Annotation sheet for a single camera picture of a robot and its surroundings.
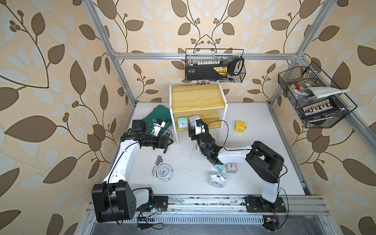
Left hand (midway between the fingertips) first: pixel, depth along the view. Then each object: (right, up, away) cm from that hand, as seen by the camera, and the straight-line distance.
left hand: (168, 140), depth 80 cm
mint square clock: (+29, -16, +2) cm, 33 cm away
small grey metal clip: (-7, -14, +9) cm, 18 cm away
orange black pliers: (-4, -8, +17) cm, 19 cm away
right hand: (+15, +9, +6) cm, 19 cm away
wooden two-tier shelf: (+21, +22, -3) cm, 31 cm away
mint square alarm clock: (+8, +9, +5) cm, 13 cm away
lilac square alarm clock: (+14, +11, +2) cm, 18 cm away
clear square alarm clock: (+36, -17, +5) cm, 40 cm away
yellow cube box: (+46, +6, +19) cm, 50 cm away
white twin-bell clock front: (+27, -20, -5) cm, 33 cm away
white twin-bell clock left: (-3, -19, +3) cm, 19 cm away
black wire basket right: (+73, +34, +5) cm, 81 cm away
